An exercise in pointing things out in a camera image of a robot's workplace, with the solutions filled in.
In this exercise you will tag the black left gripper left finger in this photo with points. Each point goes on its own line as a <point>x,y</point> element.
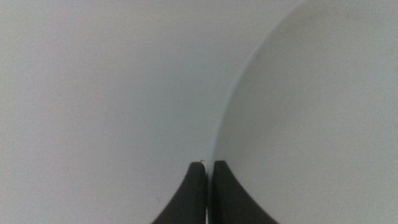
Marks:
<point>189,202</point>

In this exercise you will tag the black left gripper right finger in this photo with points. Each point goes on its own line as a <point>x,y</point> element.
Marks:
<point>230,202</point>

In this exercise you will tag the grey-blue shallow bowl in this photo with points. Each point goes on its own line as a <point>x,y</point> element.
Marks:
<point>311,124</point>

